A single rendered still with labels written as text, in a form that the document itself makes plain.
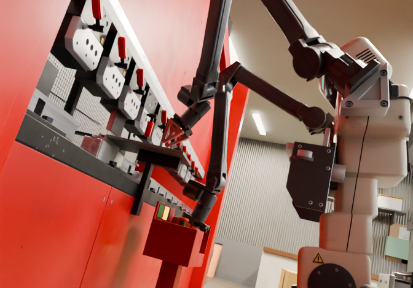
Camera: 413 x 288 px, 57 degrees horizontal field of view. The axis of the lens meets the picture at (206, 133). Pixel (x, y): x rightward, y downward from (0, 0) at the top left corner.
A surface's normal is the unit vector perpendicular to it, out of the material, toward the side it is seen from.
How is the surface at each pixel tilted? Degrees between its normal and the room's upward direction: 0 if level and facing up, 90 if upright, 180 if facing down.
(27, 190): 90
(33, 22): 90
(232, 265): 90
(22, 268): 90
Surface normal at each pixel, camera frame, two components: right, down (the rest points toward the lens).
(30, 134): 0.97, 0.21
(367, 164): -0.26, -0.32
